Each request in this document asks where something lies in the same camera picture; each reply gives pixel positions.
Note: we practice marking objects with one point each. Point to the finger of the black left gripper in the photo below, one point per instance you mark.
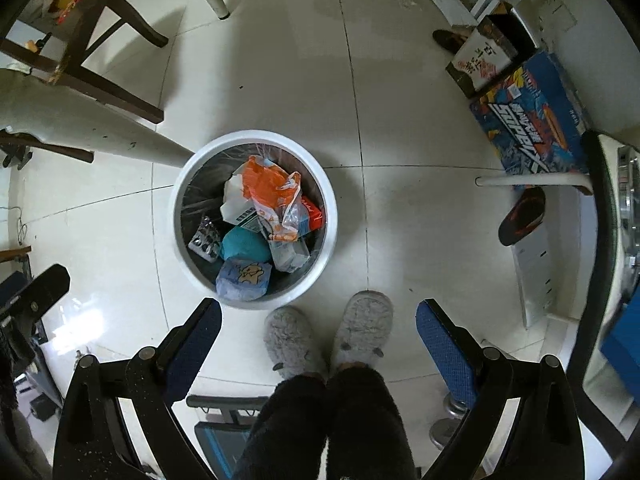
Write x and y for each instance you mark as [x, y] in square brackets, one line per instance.
[24, 302]

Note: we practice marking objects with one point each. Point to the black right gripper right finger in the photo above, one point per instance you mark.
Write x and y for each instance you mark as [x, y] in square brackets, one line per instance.
[544, 441]

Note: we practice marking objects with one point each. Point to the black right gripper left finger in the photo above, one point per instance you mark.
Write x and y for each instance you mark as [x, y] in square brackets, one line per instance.
[93, 441]

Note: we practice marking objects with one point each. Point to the silver foil wrapper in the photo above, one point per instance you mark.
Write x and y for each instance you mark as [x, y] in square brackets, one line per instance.
[206, 241]

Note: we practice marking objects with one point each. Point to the orange snack bag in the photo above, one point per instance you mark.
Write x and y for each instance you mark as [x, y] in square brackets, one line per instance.
[278, 199]

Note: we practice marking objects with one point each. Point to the white round trash bin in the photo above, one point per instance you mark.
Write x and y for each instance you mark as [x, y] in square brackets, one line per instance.
[211, 184]

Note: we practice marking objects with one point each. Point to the blue cartoon pouch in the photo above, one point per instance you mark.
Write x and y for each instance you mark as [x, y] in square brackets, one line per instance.
[243, 280]

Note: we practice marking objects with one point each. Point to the grey fuzzy right slipper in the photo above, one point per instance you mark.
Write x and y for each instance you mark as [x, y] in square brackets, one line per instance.
[364, 330]

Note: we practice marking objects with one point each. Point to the grey fuzzy slipper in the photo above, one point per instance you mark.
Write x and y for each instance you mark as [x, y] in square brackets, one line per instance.
[364, 330]
[292, 345]

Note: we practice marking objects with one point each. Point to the teal round pouch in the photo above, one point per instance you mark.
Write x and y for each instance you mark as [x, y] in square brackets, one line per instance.
[243, 244]

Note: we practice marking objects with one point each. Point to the grey fuzzy left slipper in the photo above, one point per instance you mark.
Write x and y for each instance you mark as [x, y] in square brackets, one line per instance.
[292, 345]

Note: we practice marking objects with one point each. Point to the black slipper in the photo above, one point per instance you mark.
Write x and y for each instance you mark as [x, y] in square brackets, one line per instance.
[524, 217]

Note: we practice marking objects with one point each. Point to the dark wooden chair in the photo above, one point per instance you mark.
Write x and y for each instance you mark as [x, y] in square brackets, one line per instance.
[69, 71]

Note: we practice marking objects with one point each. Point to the blue printed carton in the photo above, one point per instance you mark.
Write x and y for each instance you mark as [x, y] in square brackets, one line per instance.
[534, 119]

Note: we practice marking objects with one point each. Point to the white black calligraphy box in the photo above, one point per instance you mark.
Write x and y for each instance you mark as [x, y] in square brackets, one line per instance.
[484, 55]

